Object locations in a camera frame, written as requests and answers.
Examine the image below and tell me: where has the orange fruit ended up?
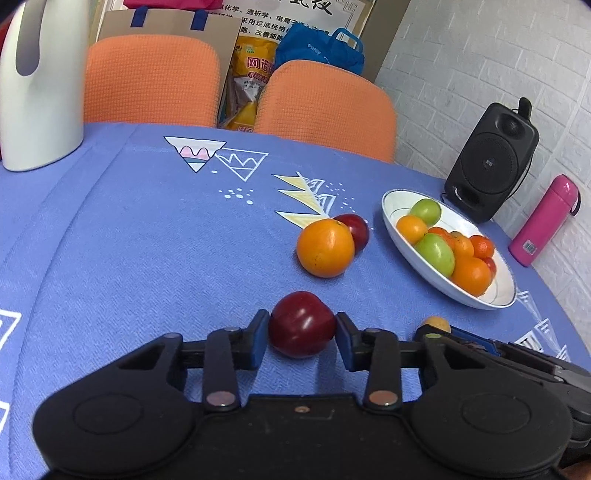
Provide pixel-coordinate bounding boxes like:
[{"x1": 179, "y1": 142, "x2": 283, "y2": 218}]
[{"x1": 450, "y1": 256, "x2": 492, "y2": 297}]

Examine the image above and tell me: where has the left orange chair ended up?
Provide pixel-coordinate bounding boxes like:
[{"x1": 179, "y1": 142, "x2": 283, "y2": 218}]
[{"x1": 84, "y1": 35, "x2": 221, "y2": 127}]

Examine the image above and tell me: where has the right orange chair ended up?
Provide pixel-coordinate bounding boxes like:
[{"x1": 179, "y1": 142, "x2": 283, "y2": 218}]
[{"x1": 253, "y1": 60, "x2": 397, "y2": 163}]

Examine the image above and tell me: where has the blue plastic bag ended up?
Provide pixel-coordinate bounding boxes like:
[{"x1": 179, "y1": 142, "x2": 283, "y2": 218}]
[{"x1": 274, "y1": 23, "x2": 365, "y2": 75}]

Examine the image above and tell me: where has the small orange tangerine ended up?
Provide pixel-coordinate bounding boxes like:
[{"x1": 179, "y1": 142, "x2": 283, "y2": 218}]
[{"x1": 428, "y1": 226, "x2": 455, "y2": 249}]

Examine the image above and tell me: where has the large orange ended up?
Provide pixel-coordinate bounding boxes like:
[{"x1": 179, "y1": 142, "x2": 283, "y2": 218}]
[{"x1": 295, "y1": 219, "x2": 355, "y2": 278}]

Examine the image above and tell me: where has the white thermos jug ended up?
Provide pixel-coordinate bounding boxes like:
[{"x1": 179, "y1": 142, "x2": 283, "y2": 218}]
[{"x1": 1, "y1": 0, "x2": 90, "y2": 172}]

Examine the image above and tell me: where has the white poster with text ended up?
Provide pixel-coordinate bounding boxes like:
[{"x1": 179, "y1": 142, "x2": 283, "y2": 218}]
[{"x1": 211, "y1": 0, "x2": 374, "y2": 40}]

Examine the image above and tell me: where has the pink thermos bottle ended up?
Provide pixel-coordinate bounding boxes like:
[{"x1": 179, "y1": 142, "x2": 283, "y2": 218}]
[{"x1": 508, "y1": 174, "x2": 581, "y2": 267}]

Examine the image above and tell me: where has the small red tomato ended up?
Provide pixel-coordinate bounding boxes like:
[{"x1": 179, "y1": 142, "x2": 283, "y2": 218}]
[{"x1": 483, "y1": 258, "x2": 497, "y2": 280}]

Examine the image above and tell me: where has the black speaker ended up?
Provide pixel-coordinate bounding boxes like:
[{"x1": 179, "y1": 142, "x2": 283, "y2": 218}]
[{"x1": 444, "y1": 97, "x2": 539, "y2": 223}]

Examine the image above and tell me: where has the blue patterned tablecloth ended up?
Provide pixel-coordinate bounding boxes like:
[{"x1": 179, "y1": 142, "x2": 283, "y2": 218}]
[{"x1": 0, "y1": 121, "x2": 591, "y2": 480}]

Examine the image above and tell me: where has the orange chair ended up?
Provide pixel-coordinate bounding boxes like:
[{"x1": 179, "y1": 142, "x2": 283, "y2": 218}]
[
  {"x1": 253, "y1": 60, "x2": 397, "y2": 163},
  {"x1": 84, "y1": 35, "x2": 221, "y2": 127}
]

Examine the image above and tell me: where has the small brown longan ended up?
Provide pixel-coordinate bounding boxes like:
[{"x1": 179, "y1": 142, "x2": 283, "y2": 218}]
[{"x1": 423, "y1": 316, "x2": 451, "y2": 333}]

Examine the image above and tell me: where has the magenta tote bag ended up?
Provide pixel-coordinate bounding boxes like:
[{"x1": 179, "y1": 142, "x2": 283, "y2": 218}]
[{"x1": 123, "y1": 0, "x2": 223, "y2": 11}]

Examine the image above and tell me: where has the brown paper bag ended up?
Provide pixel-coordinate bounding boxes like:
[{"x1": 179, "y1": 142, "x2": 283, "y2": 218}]
[{"x1": 97, "y1": 7, "x2": 242, "y2": 91}]

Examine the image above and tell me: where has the yellow rice bag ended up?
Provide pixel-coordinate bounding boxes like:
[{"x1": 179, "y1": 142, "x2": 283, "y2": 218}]
[{"x1": 221, "y1": 36, "x2": 277, "y2": 132}]

